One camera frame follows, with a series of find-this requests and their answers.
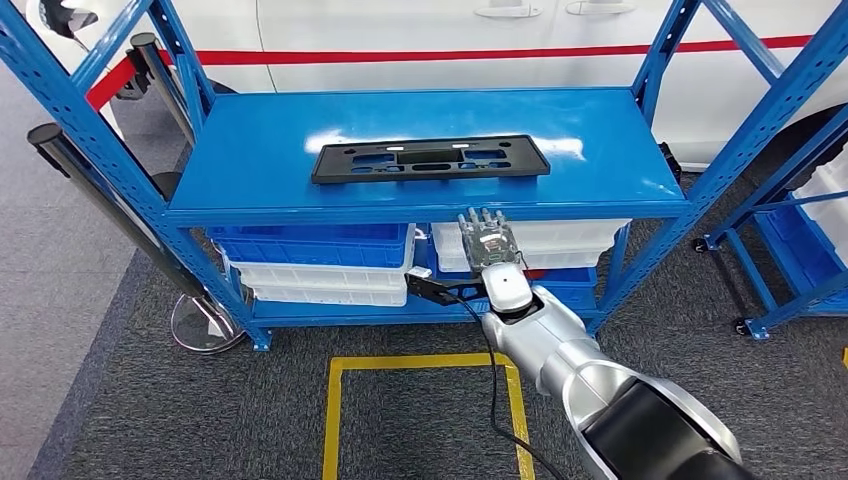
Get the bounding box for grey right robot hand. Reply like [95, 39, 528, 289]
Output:
[455, 206, 535, 313]

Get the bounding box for black plastic frame part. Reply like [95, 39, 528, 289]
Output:
[309, 134, 552, 186]

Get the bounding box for blue metal shelf rack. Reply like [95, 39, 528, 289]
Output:
[0, 0, 848, 353]

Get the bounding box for white plastic bin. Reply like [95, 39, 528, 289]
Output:
[430, 219, 631, 257]
[791, 148, 848, 263]
[221, 225, 417, 293]
[248, 283, 409, 309]
[437, 248, 614, 274]

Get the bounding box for blue plastic bin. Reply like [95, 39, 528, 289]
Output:
[755, 201, 848, 316]
[206, 223, 412, 270]
[427, 248, 601, 311]

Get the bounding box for yellow floor tape square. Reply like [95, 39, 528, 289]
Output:
[322, 352, 537, 480]

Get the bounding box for red barrier belt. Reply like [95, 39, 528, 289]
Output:
[84, 56, 142, 113]
[158, 34, 815, 68]

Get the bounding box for white car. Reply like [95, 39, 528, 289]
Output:
[26, 0, 848, 174]

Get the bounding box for blue wheeled metal rack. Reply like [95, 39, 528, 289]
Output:
[692, 105, 848, 343]

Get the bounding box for black camera bracket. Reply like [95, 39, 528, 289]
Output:
[404, 274, 492, 308]

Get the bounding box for black cable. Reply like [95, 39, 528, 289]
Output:
[457, 294, 570, 480]

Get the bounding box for black stanchion post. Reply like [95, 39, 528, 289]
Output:
[26, 122, 248, 356]
[129, 31, 199, 200]

